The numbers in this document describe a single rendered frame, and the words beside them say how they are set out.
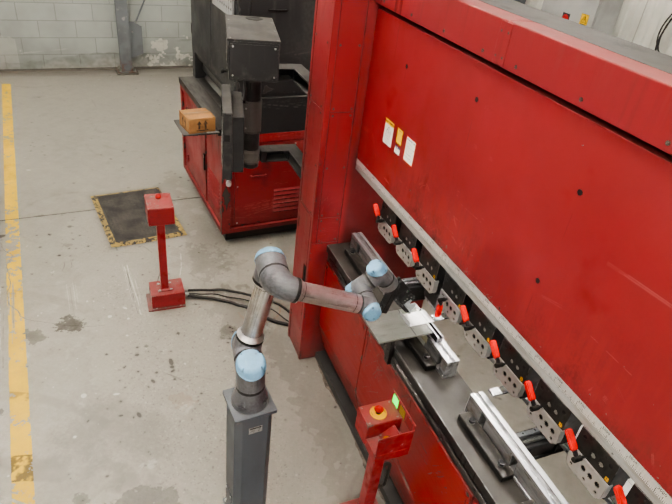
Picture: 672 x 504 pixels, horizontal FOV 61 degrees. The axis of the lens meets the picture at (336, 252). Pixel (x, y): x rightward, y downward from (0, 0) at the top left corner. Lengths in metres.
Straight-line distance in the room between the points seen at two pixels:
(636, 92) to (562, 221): 0.42
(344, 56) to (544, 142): 1.25
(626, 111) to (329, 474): 2.32
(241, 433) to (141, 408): 1.15
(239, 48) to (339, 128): 0.60
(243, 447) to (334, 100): 1.64
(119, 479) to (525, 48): 2.65
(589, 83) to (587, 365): 0.79
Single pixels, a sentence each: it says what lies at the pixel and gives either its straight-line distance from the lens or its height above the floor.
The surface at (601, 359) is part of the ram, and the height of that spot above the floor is 1.57.
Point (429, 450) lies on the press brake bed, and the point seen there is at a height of 0.67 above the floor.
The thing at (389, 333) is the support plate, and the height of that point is 1.00.
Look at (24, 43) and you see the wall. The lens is 8.90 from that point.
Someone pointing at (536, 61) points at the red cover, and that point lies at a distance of 1.86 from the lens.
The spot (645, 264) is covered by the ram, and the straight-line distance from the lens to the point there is 1.63.
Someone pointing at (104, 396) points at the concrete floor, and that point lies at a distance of 3.61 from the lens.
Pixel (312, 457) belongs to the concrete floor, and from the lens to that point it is 3.27.
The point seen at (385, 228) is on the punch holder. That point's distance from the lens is 2.76.
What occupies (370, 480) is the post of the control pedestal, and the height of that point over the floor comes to 0.43.
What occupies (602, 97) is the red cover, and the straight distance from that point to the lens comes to 1.67.
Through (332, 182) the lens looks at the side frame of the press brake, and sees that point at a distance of 3.03.
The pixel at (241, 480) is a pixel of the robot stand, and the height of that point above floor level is 0.37.
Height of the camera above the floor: 2.61
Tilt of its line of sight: 33 degrees down
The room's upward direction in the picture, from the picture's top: 7 degrees clockwise
